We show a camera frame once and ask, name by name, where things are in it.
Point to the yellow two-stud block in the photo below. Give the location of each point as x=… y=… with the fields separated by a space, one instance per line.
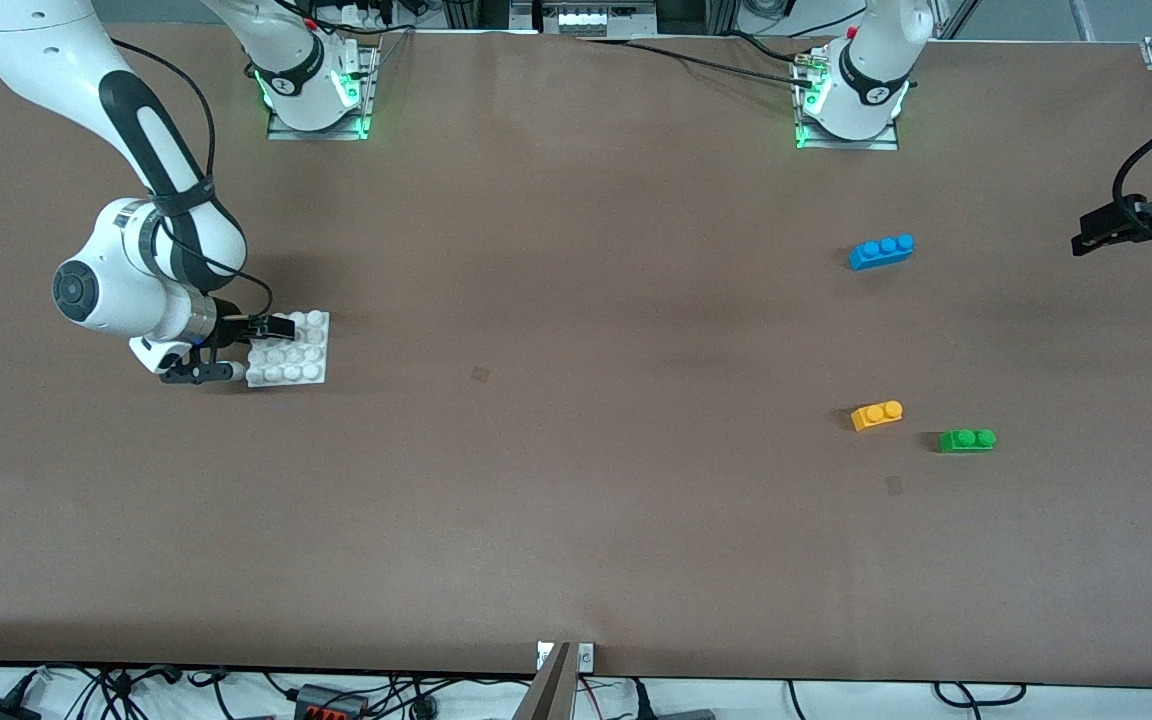
x=876 y=416

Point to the grey slanted pole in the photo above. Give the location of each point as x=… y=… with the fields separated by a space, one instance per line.
x=548 y=695

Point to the small metal table bracket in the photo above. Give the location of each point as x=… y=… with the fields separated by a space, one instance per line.
x=586 y=657

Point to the white power strip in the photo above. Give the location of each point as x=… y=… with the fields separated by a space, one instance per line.
x=586 y=18

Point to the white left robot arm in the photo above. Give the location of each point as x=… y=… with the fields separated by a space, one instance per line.
x=876 y=60

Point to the green two-stud block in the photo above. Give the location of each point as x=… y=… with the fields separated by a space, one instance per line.
x=966 y=441

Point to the blue three-stud block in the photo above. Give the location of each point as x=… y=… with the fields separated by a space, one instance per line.
x=881 y=253

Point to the black box with red connectors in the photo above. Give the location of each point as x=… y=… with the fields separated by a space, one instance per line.
x=331 y=702

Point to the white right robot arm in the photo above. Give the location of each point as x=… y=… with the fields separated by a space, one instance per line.
x=26 y=50

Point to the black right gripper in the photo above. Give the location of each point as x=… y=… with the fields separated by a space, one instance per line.
x=229 y=324

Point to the white studded base plate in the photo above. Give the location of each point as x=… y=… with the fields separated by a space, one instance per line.
x=301 y=360

